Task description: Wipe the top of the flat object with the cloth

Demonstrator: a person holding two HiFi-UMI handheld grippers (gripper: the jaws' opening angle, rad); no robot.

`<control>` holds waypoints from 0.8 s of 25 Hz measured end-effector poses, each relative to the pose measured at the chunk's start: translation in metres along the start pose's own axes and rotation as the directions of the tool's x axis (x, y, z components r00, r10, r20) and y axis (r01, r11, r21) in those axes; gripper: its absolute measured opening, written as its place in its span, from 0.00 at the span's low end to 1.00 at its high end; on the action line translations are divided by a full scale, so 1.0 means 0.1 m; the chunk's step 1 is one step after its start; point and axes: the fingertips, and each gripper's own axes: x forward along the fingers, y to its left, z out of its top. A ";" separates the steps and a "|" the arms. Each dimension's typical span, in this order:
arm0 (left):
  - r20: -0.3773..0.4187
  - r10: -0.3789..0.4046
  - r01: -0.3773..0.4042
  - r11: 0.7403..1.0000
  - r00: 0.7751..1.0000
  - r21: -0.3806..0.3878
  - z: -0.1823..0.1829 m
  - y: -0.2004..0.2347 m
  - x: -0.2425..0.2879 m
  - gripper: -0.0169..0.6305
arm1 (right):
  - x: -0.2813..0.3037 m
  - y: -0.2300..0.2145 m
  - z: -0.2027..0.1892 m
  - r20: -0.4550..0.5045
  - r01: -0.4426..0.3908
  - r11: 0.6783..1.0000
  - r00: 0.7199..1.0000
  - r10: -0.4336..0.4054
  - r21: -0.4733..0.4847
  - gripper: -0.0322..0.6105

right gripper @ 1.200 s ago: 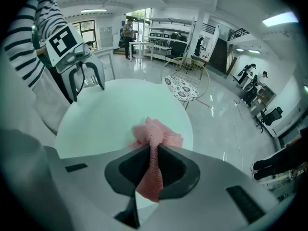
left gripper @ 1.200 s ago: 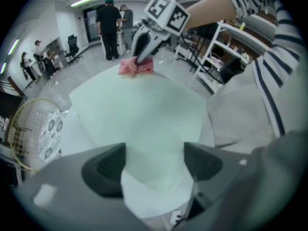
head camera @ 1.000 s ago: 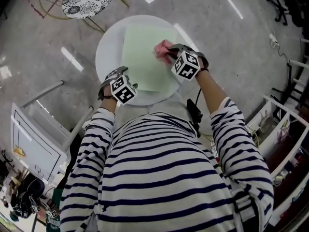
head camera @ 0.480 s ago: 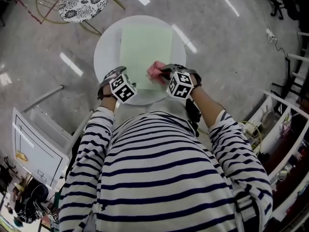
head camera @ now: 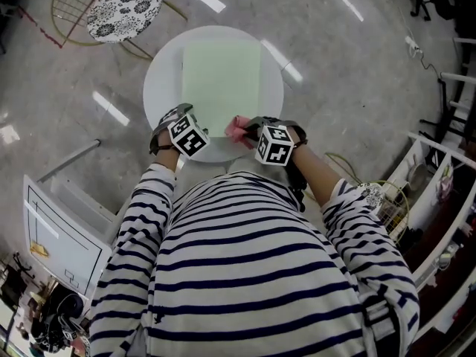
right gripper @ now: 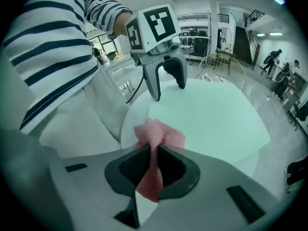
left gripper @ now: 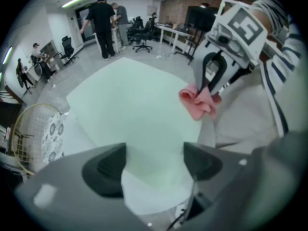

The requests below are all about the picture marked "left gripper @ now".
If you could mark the round white table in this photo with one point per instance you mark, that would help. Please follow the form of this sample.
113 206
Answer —
75 135

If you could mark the white long desk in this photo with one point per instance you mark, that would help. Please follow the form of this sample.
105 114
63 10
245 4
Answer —
168 29

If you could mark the ceiling light tube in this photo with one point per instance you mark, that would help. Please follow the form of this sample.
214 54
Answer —
7 55
77 0

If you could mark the person's right forearm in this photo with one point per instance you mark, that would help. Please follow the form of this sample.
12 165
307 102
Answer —
263 18

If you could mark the wooden counter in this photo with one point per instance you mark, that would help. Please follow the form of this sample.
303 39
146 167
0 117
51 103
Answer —
51 54

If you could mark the black television on stand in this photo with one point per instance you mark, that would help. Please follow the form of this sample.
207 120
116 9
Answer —
199 18

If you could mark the person's striped shirt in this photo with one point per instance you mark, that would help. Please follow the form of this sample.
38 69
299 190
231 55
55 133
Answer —
286 56

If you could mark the black office chair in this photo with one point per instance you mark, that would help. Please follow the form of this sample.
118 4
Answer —
67 47
142 36

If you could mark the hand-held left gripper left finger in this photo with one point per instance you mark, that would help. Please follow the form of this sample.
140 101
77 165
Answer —
72 189

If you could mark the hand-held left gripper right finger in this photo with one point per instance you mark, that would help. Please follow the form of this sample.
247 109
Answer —
228 177

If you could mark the dark wooden staircase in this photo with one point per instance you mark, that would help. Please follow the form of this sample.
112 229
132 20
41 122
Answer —
9 109

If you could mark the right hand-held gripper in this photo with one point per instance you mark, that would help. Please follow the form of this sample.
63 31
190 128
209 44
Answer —
245 28

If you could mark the person's cream trousers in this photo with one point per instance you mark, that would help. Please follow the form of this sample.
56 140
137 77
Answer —
240 119

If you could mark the white washing machine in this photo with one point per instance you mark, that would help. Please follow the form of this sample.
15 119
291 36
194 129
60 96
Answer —
38 70

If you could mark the light green mat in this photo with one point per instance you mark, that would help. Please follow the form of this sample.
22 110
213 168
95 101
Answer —
134 105

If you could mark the pink cloth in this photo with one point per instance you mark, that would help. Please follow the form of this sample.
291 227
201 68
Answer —
199 105

